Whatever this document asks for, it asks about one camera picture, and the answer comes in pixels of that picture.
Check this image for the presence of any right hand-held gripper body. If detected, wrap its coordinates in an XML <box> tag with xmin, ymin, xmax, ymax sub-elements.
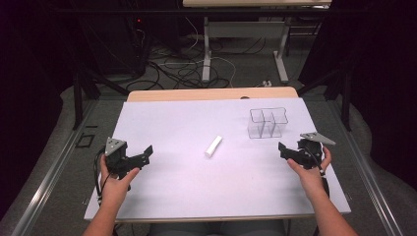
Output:
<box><xmin>296</xmin><ymin>131</ymin><xmax>337</xmax><ymax>171</ymax></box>

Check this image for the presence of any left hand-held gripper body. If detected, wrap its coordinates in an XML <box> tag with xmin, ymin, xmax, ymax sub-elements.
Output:
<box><xmin>103</xmin><ymin>137</ymin><xmax>133</xmax><ymax>180</ymax></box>

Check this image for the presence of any person's right hand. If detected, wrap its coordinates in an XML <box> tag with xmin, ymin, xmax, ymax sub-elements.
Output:
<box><xmin>286</xmin><ymin>146</ymin><xmax>332</xmax><ymax>199</ymax></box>

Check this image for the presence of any person's left hand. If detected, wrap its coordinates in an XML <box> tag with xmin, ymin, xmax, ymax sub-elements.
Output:
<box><xmin>99</xmin><ymin>153</ymin><xmax>141</xmax><ymax>206</ymax></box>

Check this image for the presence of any clear acrylic divided organizer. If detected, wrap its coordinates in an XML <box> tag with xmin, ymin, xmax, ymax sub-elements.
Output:
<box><xmin>247</xmin><ymin>106</ymin><xmax>289</xmax><ymax>140</ymax></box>

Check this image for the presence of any white table cover sheet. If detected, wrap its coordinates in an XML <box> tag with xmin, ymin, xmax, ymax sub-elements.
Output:
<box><xmin>84</xmin><ymin>96</ymin><xmax>352</xmax><ymax>221</ymax></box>

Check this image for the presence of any white cylindrical tube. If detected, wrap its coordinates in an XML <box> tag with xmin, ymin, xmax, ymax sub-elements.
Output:
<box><xmin>204</xmin><ymin>135</ymin><xmax>224</xmax><ymax>158</ymax></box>

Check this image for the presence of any black metal stand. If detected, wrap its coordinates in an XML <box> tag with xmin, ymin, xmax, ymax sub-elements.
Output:
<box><xmin>296</xmin><ymin>65</ymin><xmax>352</xmax><ymax>132</ymax></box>
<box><xmin>72</xmin><ymin>64</ymin><xmax>130</xmax><ymax>131</ymax></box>

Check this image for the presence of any dark equipment with red light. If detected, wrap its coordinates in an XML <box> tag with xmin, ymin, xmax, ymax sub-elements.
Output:
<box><xmin>82</xmin><ymin>13</ymin><xmax>151</xmax><ymax>77</ymax></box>

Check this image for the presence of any white-legged desk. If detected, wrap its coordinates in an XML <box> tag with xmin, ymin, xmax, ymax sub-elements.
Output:
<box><xmin>182</xmin><ymin>0</ymin><xmax>332</xmax><ymax>85</ymax></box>

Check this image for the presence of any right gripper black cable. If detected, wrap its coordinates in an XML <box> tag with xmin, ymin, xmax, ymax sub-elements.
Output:
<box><xmin>304</xmin><ymin>147</ymin><xmax>330</xmax><ymax>199</ymax></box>

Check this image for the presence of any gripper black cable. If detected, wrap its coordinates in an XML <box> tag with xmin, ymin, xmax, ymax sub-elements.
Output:
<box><xmin>92</xmin><ymin>147</ymin><xmax>110</xmax><ymax>207</ymax></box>
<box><xmin>304</xmin><ymin>147</ymin><xmax>330</xmax><ymax>199</ymax></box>

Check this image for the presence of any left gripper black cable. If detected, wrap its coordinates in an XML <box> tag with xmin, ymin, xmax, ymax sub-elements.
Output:
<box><xmin>92</xmin><ymin>147</ymin><xmax>110</xmax><ymax>207</ymax></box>

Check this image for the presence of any black square frame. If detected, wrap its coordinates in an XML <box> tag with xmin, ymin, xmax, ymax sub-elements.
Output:
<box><xmin>75</xmin><ymin>133</ymin><xmax>96</xmax><ymax>149</ymax></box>

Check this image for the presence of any aluminium floor rail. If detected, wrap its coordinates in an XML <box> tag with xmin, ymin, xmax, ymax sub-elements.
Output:
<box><xmin>11</xmin><ymin>99</ymin><xmax>98</xmax><ymax>236</ymax></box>
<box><xmin>328</xmin><ymin>99</ymin><xmax>405</xmax><ymax>236</ymax></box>

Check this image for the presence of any black floor cable bundle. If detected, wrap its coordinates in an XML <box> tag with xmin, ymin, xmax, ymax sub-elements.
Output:
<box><xmin>125</xmin><ymin>35</ymin><xmax>268</xmax><ymax>91</ymax></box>

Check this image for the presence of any white floor cable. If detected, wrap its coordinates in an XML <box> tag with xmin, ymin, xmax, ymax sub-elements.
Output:
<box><xmin>183</xmin><ymin>16</ymin><xmax>238</xmax><ymax>89</ymax></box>

